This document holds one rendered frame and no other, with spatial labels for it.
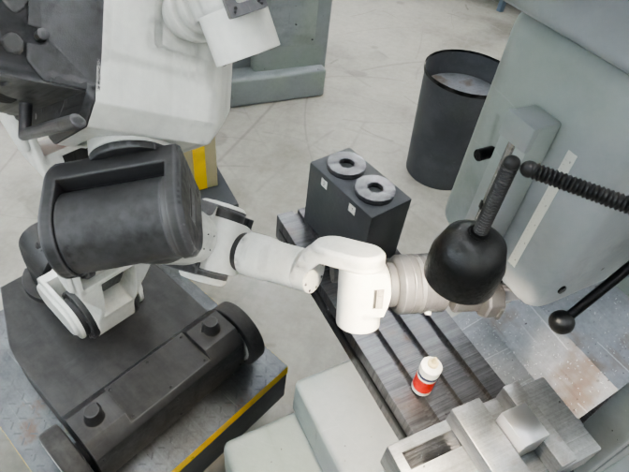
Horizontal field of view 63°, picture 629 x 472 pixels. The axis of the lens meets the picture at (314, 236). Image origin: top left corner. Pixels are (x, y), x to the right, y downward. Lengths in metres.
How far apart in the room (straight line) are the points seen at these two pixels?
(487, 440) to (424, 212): 2.00
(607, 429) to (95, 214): 1.18
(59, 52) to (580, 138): 0.50
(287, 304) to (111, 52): 1.82
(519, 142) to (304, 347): 1.69
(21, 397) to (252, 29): 1.39
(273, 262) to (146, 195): 0.29
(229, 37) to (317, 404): 0.79
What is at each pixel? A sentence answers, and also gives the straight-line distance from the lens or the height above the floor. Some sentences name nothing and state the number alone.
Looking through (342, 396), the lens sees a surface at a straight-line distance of 1.12.
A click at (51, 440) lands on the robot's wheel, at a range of 1.40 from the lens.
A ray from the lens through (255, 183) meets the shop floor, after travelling 2.82.
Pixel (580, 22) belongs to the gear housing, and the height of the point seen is 1.65.
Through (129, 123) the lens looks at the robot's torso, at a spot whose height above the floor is 1.51.
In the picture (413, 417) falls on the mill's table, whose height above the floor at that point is 0.90.
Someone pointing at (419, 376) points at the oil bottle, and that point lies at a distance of 1.02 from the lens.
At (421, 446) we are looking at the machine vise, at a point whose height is 0.97.
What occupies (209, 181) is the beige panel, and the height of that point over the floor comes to 0.07.
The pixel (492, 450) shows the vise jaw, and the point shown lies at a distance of 0.94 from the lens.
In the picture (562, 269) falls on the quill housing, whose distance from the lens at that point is 0.65.
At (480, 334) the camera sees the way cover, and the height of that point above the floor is 0.85.
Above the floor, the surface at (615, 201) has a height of 1.58.
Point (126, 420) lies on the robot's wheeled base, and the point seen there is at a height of 0.60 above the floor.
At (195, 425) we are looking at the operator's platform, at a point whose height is 0.40.
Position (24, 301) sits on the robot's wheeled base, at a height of 0.57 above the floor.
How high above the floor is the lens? 1.81
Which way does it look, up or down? 45 degrees down
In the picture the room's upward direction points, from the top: 8 degrees clockwise
